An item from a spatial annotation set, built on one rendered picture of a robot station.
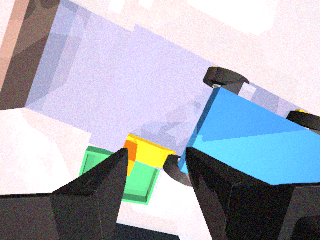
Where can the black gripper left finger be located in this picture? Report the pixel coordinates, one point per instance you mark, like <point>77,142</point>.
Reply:
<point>84,209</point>

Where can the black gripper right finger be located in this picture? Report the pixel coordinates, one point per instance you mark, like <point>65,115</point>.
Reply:
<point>238,206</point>

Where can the green tray floor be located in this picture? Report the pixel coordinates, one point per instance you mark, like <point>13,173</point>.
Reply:
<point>137,182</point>

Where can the green tray rim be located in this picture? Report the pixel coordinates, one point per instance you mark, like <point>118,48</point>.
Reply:
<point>126,197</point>

